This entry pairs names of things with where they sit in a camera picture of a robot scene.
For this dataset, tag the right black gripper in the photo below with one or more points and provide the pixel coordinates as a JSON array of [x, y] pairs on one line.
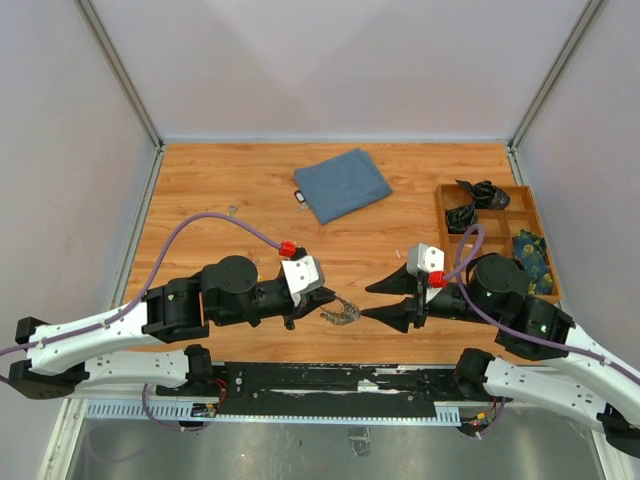
[[395, 314]]

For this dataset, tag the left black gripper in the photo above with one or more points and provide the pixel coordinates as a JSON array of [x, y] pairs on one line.
[[310, 302]]

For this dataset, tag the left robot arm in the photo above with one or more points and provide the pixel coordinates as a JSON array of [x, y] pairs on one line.
[[154, 340]]

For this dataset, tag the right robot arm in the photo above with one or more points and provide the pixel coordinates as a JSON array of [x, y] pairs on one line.
[[596, 388]]

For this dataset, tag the dark rolled tie middle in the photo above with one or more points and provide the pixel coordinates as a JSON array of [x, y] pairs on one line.
[[460, 218]]

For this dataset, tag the dark rolled tie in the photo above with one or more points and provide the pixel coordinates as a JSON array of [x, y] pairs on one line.
[[486, 195], [460, 218]]

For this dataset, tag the black key fob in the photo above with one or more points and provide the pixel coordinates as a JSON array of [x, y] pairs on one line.
[[299, 196]]

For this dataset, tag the wooden compartment tray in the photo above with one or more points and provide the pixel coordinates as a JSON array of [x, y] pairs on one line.
[[500, 226]]

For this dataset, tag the folded blue cloth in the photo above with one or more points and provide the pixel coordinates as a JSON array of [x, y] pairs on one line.
[[341, 185]]

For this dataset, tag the dark rolled tie top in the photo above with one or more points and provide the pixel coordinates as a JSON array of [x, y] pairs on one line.
[[486, 195]]

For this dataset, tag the blue floral rolled tie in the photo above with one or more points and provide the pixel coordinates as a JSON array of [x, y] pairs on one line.
[[530, 251]]

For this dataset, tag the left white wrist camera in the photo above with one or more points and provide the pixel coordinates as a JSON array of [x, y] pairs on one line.
[[303, 275]]

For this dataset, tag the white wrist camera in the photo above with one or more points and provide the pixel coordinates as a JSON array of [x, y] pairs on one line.
[[424, 258], [303, 275]]

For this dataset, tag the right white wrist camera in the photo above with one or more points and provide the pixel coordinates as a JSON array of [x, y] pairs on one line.
[[424, 258]]

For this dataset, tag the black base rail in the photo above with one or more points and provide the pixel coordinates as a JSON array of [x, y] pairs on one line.
[[325, 391]]

